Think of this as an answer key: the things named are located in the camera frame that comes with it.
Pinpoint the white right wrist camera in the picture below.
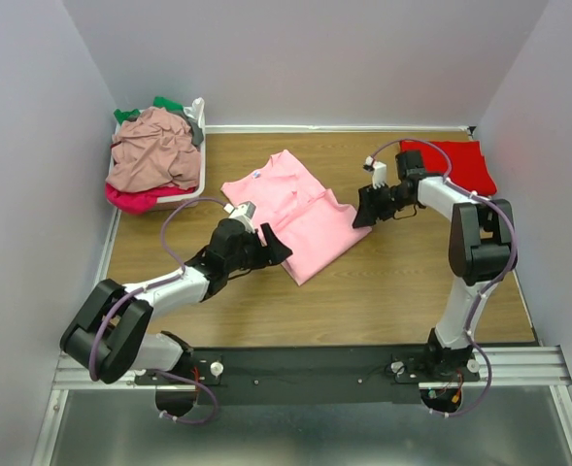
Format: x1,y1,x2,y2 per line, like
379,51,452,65
363,156,387,189

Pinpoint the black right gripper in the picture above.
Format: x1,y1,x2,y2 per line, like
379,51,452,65
351,182,413,228

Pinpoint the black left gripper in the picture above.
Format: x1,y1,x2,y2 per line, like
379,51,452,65
225,223,293,274

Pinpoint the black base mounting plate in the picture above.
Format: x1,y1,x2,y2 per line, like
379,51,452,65
135,345,483,416

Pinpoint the dusty pink t shirt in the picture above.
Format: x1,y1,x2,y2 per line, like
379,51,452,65
106,107,202,193

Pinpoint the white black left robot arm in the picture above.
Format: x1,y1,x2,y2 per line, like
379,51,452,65
59,218,292,384

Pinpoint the green t shirt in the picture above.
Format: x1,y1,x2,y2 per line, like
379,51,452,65
114,96,184,125

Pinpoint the magenta t shirt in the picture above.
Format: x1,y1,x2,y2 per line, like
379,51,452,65
105,184,182,215

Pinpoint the light pink t shirt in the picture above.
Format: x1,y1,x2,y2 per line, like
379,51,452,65
221,150,371,285

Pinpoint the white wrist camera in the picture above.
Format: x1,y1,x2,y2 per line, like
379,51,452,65
223,201,256,232
363,156,387,189

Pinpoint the grey t shirt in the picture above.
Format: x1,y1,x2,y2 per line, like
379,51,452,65
183,110,204,148

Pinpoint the folded red t shirt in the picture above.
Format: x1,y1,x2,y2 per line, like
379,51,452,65
400,141,497,197

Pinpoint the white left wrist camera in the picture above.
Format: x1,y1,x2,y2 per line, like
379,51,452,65
223,201,256,232

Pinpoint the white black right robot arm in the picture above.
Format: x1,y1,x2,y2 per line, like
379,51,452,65
353,150,518,383

